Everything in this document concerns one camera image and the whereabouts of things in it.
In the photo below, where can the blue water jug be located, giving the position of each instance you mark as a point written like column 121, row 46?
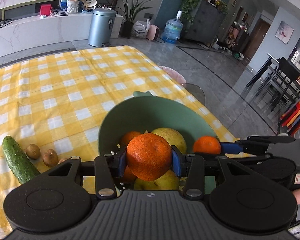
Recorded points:
column 172, row 31

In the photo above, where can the grey metal trash can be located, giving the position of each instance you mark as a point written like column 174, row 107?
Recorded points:
column 100, row 28

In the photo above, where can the yellow checkered tablecloth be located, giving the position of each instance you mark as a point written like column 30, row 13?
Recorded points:
column 52, row 92

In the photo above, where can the green cucumber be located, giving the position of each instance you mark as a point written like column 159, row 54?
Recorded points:
column 18, row 160

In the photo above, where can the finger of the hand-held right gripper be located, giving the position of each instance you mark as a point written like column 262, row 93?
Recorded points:
column 255, row 157
column 231, row 148

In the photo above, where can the white woven basket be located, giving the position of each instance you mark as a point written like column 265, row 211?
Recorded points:
column 72, row 7

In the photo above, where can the transparent chair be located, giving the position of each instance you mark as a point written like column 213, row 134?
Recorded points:
column 196, row 92

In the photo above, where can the brown kiwi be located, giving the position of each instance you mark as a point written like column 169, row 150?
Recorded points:
column 50, row 158
column 33, row 151
column 63, row 160

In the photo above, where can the flower wall picture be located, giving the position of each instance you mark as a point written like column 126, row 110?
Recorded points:
column 284, row 32

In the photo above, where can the colourful picture board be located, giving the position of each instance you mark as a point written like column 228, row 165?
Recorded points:
column 88, row 0

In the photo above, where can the grey drawer cabinet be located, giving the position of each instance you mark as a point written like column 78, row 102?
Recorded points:
column 205, row 22

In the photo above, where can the green colander bowl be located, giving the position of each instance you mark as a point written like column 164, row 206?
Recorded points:
column 140, row 110

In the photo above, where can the brown wooden door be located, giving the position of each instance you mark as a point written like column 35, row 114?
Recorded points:
column 258, row 38

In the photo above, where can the small yellow pear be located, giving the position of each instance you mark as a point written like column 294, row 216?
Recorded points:
column 155, row 184

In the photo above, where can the pink seat cushion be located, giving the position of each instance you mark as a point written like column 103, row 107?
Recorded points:
column 173, row 73

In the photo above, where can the stack of colourful mats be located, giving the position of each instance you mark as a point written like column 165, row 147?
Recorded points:
column 293, row 118

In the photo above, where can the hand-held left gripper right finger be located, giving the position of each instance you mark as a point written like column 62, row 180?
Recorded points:
column 177, row 162

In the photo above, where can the orange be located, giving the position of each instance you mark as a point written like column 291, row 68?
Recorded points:
column 128, row 140
column 148, row 156
column 130, row 176
column 207, row 145

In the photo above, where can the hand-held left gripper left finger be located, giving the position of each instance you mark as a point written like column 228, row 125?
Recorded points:
column 120, row 162

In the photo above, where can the long-leaf potted plant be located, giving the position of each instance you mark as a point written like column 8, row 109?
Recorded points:
column 130, row 12

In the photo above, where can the black dining table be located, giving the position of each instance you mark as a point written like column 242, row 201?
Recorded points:
column 265, row 67

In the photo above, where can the red box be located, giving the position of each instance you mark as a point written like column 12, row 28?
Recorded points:
column 45, row 9

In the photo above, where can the white plastic bag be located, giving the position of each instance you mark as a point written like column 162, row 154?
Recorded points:
column 140, row 29

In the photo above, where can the large yellow pear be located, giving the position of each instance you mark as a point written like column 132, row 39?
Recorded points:
column 173, row 137

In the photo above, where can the pink heater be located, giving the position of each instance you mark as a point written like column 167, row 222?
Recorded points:
column 153, row 33

